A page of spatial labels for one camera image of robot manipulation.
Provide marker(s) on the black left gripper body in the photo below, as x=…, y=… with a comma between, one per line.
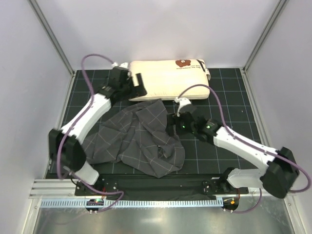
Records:
x=133, y=85

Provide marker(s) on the slotted grey cable duct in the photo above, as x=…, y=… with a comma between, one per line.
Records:
x=102, y=203

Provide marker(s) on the left aluminium corner post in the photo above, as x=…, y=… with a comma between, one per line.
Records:
x=51, y=35

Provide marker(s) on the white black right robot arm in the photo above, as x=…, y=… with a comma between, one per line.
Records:
x=274, y=170

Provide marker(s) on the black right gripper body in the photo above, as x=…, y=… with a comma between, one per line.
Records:
x=172, y=125

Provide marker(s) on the dark grey checked pillowcase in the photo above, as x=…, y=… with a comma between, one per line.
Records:
x=136, y=136

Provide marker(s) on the right aluminium corner post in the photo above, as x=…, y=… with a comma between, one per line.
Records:
x=281, y=4

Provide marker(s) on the cream white pillow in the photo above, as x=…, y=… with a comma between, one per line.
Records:
x=167, y=79

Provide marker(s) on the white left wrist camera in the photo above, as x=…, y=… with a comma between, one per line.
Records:
x=122, y=65

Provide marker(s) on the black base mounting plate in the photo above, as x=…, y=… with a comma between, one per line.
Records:
x=170, y=187

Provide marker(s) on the aluminium corner post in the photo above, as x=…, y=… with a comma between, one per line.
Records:
x=281, y=4
x=51, y=35

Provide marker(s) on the aluminium frame rail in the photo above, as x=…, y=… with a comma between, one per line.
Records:
x=52, y=188

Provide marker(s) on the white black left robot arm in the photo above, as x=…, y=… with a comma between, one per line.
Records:
x=65, y=144

